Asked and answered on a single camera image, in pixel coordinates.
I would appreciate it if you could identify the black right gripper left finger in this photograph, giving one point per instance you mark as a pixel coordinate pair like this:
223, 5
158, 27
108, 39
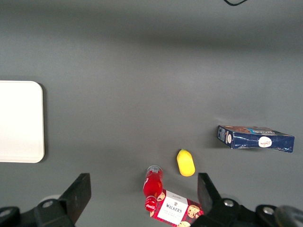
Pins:
77, 196

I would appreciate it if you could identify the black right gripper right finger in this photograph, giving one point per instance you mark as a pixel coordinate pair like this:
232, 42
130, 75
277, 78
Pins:
208, 196

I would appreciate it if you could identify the red coke bottle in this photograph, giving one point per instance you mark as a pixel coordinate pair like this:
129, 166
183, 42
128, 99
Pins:
152, 186

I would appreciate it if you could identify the white rectangular tray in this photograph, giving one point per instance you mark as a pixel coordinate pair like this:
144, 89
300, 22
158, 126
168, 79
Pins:
21, 120

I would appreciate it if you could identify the red Walkers cookie box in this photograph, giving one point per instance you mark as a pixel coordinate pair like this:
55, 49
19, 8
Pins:
172, 209

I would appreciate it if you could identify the yellow lemon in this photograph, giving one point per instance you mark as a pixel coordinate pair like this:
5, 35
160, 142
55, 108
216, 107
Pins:
185, 163

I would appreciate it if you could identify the dark blue snack box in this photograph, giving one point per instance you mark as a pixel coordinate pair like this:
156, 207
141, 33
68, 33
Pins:
251, 140

